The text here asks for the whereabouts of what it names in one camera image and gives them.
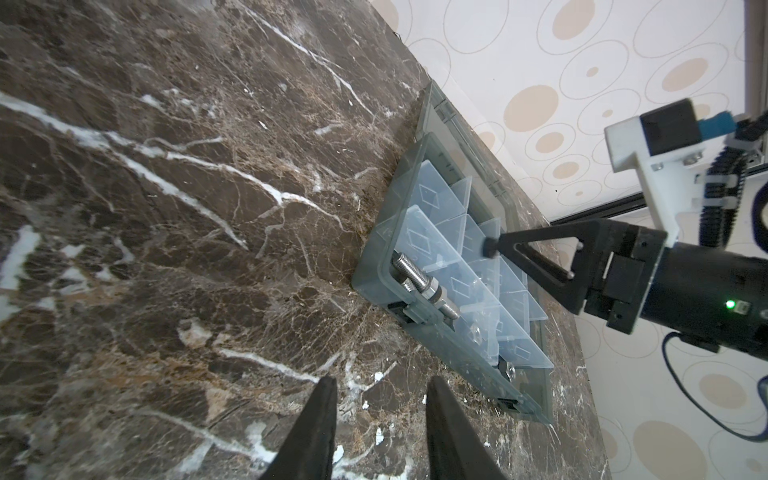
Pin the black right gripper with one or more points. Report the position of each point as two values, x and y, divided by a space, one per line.
712 298

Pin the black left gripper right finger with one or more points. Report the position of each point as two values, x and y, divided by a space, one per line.
454 448

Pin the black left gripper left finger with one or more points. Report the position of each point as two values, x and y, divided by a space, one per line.
307 452

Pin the steel bolt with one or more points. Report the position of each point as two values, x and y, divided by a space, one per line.
424 284
437 296

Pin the clear plastic organizer box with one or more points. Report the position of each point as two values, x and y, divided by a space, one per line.
448 194

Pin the black corner frame post right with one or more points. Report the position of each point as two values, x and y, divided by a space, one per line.
756 177

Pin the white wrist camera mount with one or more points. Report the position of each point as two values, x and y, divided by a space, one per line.
661 147

